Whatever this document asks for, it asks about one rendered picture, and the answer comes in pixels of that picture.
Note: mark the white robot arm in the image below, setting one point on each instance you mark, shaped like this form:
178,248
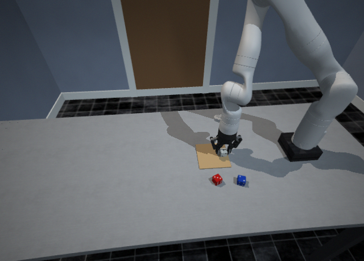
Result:
309,44

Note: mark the tan square mat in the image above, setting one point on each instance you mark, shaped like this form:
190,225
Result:
208,159

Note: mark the red die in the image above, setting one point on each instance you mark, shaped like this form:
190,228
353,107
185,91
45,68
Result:
217,179

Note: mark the white die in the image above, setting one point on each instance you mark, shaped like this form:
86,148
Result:
223,152

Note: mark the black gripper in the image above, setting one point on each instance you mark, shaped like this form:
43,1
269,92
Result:
225,139

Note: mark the blue die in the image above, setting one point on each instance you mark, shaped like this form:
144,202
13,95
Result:
241,180

